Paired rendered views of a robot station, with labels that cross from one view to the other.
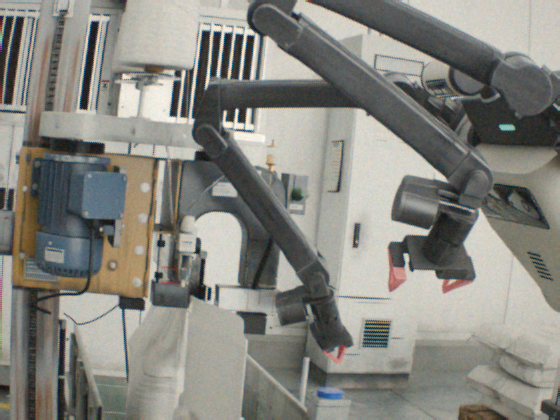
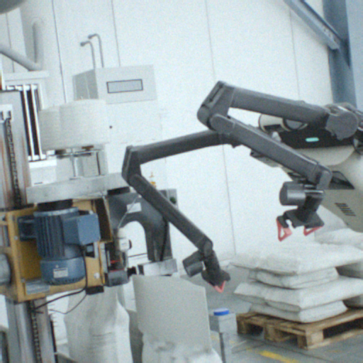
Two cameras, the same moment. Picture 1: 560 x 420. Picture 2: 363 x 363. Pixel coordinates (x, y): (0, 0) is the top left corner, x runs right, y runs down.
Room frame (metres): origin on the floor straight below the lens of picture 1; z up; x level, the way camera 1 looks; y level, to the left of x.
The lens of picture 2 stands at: (-0.75, 0.68, 1.53)
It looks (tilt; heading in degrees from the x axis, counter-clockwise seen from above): 3 degrees down; 346
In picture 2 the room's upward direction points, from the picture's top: 7 degrees counter-clockwise
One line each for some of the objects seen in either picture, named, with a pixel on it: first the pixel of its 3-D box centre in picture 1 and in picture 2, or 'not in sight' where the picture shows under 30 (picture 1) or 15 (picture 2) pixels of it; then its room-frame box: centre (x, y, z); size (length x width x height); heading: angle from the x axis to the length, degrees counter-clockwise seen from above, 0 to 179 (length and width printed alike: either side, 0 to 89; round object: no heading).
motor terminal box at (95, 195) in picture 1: (96, 200); (81, 232); (1.94, 0.36, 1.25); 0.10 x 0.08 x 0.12; 130
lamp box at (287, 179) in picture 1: (292, 193); (168, 200); (2.31, -0.03, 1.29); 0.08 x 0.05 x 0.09; 15
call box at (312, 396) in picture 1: (327, 407); (222, 321); (2.20, -0.15, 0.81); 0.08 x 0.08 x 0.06; 15
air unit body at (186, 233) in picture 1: (187, 251); (123, 249); (2.17, 0.19, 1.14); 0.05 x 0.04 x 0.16; 105
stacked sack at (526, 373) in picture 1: (543, 366); (291, 274); (4.79, -1.45, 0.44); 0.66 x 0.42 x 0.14; 9
